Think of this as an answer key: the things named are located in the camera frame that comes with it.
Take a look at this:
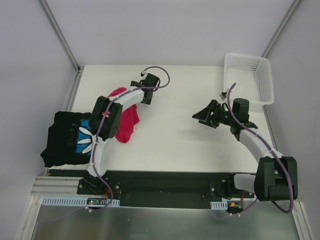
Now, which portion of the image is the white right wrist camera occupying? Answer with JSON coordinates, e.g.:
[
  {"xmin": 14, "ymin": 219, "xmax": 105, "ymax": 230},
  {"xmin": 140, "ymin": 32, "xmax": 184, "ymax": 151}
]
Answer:
[{"xmin": 219, "ymin": 92, "xmax": 228, "ymax": 100}]

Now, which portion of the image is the white red folded shirt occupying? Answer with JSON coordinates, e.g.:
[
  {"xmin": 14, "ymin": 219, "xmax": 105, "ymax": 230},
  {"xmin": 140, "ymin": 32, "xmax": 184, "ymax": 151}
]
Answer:
[{"xmin": 48, "ymin": 163, "xmax": 89, "ymax": 171}]

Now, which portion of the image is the white slotted cable duct left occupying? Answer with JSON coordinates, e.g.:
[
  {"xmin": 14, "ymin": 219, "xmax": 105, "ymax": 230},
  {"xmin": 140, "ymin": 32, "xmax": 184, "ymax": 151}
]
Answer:
[{"xmin": 42, "ymin": 196, "xmax": 120, "ymax": 208}]

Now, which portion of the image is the white perforated plastic basket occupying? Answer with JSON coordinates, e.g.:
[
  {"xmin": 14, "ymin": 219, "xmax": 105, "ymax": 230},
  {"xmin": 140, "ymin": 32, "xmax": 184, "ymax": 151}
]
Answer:
[{"xmin": 223, "ymin": 53, "xmax": 275, "ymax": 107}]

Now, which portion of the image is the pink t shirt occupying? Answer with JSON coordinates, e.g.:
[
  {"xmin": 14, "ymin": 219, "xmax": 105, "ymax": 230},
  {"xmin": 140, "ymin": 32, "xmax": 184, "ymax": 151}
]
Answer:
[{"xmin": 107, "ymin": 86, "xmax": 141, "ymax": 145}]

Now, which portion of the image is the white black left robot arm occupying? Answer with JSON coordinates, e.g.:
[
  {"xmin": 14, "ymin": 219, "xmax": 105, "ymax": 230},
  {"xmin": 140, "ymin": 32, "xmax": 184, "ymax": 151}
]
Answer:
[{"xmin": 84, "ymin": 71, "xmax": 161, "ymax": 195}]

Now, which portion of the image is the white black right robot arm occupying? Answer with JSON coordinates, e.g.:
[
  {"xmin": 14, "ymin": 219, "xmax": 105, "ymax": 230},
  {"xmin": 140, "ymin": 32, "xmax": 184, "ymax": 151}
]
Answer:
[{"xmin": 192, "ymin": 98, "xmax": 298, "ymax": 202}]

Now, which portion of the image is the black folded t shirt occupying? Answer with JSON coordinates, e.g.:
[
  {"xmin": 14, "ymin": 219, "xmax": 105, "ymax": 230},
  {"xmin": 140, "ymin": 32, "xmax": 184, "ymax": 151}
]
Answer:
[{"xmin": 40, "ymin": 111, "xmax": 92, "ymax": 168}]

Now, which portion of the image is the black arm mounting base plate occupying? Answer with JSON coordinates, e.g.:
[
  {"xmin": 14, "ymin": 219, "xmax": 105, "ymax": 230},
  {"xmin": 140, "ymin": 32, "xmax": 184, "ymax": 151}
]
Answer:
[{"xmin": 48, "ymin": 169, "xmax": 254, "ymax": 209}]

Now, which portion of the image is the aluminium frame rail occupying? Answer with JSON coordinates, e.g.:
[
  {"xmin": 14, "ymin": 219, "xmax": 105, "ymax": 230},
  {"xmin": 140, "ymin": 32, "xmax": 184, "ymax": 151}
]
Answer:
[{"xmin": 31, "ymin": 176, "xmax": 83, "ymax": 195}]

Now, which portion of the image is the white slotted cable duct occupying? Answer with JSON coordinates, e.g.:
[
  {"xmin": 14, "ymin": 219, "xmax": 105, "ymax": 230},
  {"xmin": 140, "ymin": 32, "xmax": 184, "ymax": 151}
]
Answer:
[
  {"xmin": 42, "ymin": 196, "xmax": 120, "ymax": 208},
  {"xmin": 210, "ymin": 201, "xmax": 228, "ymax": 211}
]

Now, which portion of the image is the white slotted cable duct right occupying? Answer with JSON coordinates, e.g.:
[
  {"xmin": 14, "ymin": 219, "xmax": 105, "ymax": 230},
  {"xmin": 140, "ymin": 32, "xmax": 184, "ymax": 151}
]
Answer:
[{"xmin": 210, "ymin": 201, "xmax": 228, "ymax": 211}]

